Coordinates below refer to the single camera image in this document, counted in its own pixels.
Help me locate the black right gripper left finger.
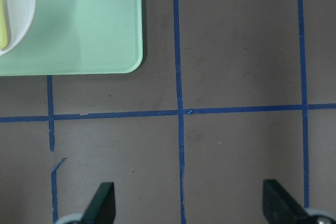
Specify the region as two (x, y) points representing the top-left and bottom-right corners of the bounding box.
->
(81, 182), (116, 224)

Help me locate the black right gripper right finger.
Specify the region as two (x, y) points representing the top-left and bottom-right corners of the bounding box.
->
(262, 179), (312, 224)

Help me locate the yellow plastic fork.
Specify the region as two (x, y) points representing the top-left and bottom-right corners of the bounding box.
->
(0, 0), (8, 49)

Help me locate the white round plate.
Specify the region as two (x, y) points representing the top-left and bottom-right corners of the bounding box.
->
(1, 0), (37, 56)

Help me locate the mint green tray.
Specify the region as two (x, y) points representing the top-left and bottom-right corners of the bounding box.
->
(1, 0), (143, 76)

